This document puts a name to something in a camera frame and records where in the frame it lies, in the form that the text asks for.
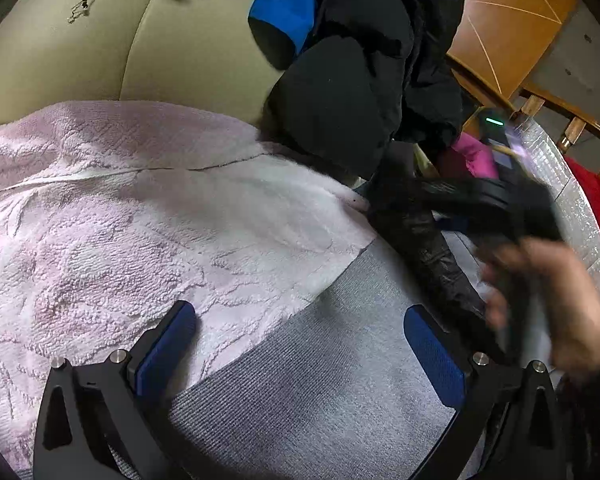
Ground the black matte coat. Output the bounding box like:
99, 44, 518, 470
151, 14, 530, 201
265, 0, 467, 183

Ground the magenta cushion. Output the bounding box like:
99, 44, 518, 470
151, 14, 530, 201
450, 132, 501, 181

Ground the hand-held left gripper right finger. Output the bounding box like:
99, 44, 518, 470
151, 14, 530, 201
404, 304, 566, 480

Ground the beige leather sofa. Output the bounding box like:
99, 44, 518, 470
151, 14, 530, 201
0, 0, 291, 131

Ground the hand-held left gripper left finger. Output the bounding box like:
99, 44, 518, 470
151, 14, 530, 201
32, 301, 197, 480

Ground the pink fleece garment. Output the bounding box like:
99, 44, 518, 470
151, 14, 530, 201
0, 101, 376, 476

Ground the grey knit garment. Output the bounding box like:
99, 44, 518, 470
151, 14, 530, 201
167, 230, 556, 480

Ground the person's right hand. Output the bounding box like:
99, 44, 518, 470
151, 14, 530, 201
480, 237, 600, 386

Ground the wooden chair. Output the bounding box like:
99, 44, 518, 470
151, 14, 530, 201
447, 0, 581, 106

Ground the silver foil mat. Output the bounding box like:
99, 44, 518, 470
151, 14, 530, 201
505, 115, 600, 286

